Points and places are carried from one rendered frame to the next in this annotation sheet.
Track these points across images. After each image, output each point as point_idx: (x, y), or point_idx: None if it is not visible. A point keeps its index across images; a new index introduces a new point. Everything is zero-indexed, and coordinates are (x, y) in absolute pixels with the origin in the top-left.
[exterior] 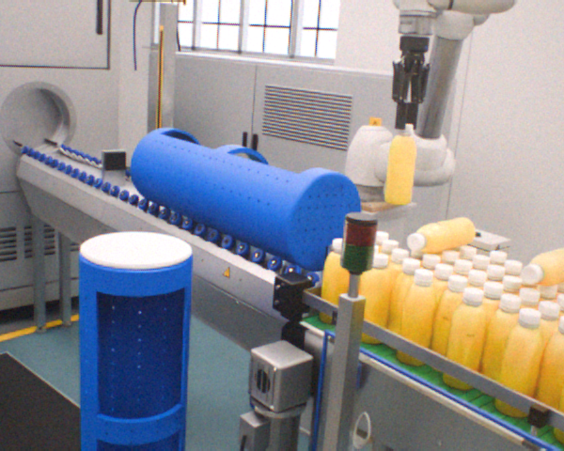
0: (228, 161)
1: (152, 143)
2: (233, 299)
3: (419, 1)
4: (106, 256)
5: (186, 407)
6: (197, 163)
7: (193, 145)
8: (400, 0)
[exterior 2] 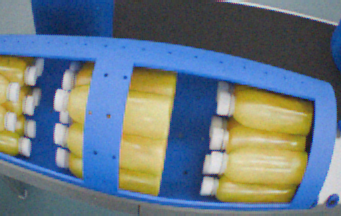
0: (76, 46)
1: (304, 80)
2: None
3: None
4: None
5: (38, 33)
6: (144, 42)
7: (204, 69)
8: None
